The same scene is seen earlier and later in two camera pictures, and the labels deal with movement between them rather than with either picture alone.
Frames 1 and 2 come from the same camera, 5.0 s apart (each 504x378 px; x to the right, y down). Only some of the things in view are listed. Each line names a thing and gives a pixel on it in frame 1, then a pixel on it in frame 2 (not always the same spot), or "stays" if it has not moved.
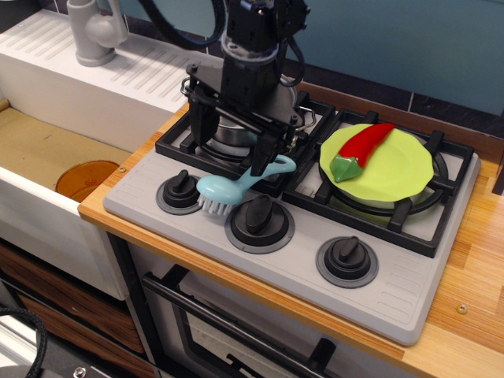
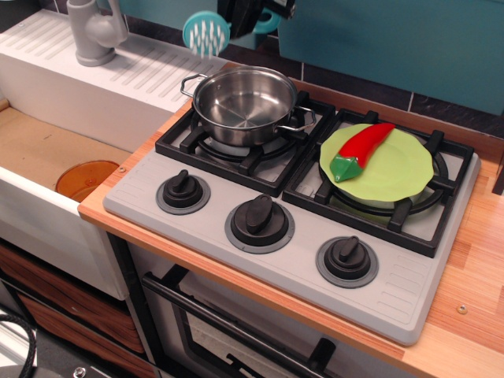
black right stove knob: [347, 262] stays
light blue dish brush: [216, 194] to [206, 32]
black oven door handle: [318, 361] stays
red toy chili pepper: [358, 150] stays
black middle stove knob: [259, 225] stays
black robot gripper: [249, 92] to [242, 15]
